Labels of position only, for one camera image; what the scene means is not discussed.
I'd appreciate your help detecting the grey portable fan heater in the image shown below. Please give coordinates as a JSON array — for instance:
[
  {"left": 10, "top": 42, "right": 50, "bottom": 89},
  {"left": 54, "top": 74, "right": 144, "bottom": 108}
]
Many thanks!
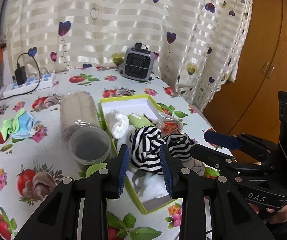
[{"left": 121, "top": 47, "right": 155, "bottom": 82}]

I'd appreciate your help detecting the black charger with cable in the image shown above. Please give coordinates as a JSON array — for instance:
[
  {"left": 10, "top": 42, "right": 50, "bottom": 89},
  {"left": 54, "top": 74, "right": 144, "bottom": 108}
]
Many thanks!
[{"left": 0, "top": 53, "right": 41, "bottom": 102}]

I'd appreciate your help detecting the wooden cabinet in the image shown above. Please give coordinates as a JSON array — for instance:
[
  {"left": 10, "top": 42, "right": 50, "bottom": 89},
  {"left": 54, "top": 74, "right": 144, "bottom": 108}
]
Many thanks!
[{"left": 203, "top": 0, "right": 287, "bottom": 142}]

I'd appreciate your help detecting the fruit-print tablecloth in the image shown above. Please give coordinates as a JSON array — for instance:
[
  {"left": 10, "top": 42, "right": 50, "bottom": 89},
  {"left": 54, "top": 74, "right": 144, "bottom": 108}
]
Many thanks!
[{"left": 0, "top": 65, "right": 234, "bottom": 240}]

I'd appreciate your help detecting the orange snack packet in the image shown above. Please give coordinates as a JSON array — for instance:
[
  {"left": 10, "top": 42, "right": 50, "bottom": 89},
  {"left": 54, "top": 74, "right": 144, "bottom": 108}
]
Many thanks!
[{"left": 156, "top": 112, "right": 184, "bottom": 135}]

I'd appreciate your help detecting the blue surgical mask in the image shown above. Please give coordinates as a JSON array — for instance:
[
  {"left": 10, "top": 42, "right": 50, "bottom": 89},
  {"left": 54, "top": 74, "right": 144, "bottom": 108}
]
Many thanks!
[{"left": 9, "top": 109, "right": 39, "bottom": 139}]

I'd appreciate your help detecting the clear plastic jar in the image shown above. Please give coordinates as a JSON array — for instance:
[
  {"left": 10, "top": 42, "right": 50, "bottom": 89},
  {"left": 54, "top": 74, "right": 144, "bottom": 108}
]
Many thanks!
[{"left": 60, "top": 91, "right": 111, "bottom": 166}]

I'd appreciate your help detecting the white blue power strip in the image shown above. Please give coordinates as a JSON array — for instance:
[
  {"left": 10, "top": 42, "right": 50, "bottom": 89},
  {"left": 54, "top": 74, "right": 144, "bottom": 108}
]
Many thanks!
[{"left": 3, "top": 73, "right": 56, "bottom": 98}]

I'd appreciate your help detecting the yellow-green rimmed white box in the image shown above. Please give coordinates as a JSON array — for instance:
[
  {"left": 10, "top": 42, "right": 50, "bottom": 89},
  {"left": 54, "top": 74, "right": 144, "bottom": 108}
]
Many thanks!
[{"left": 98, "top": 94, "right": 221, "bottom": 215}]

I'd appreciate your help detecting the black white striped sock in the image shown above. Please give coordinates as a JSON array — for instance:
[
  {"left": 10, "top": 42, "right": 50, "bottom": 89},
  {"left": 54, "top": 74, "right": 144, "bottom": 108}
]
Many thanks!
[{"left": 129, "top": 126, "right": 165, "bottom": 174}]

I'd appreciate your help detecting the green microfiber cloth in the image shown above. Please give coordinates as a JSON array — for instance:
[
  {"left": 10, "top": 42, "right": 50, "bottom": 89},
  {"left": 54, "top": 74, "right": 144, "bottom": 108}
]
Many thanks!
[{"left": 0, "top": 109, "right": 25, "bottom": 140}]

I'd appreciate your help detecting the green jar lid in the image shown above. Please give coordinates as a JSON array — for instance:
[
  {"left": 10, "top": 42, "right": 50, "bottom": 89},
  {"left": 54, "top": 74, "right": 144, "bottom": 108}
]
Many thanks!
[{"left": 85, "top": 163, "right": 107, "bottom": 178}]

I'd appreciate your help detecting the cream heart-pattern curtain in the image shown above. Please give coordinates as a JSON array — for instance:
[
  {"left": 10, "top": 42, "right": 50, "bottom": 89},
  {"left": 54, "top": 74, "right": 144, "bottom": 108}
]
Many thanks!
[{"left": 6, "top": 0, "right": 253, "bottom": 110}]

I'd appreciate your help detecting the person's right hand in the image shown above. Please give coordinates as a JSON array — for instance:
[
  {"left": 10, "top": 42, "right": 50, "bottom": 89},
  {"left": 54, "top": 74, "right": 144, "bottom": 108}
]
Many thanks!
[{"left": 249, "top": 199, "right": 287, "bottom": 227}]

